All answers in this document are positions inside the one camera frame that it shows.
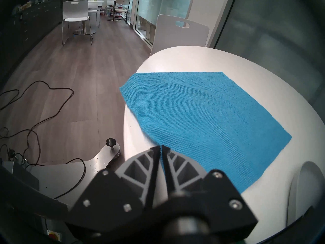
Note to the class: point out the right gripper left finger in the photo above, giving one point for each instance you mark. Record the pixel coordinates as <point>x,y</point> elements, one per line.
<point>119,192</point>

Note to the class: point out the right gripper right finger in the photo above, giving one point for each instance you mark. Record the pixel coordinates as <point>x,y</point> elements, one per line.
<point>215,200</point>

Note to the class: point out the blue cloth napkin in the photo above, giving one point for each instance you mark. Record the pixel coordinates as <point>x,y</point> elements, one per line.
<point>203,119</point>

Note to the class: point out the grey round plate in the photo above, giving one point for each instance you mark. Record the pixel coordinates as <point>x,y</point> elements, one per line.
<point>308,174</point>

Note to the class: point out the black star knob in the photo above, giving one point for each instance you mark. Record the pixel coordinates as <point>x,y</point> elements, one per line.
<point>111,142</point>

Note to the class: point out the red emergency stop button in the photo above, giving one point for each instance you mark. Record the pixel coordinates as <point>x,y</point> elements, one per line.
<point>53,235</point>

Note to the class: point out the grey control box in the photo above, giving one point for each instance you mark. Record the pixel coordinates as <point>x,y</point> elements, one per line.
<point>17,174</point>

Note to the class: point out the white plastic chair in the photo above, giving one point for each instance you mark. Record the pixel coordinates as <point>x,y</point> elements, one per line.
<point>167,30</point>
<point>75,11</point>

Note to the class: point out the dark cabinet row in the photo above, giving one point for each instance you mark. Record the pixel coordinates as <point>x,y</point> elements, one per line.
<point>30,25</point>

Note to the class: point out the grey metal robot base plate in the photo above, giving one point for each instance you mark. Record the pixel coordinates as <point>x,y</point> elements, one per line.
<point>83,174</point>

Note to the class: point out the dark robot torso frame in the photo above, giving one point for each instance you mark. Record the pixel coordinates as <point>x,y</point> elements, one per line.
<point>30,202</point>

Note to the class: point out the white round pedestal table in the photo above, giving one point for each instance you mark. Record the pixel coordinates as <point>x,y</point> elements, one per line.
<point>85,32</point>

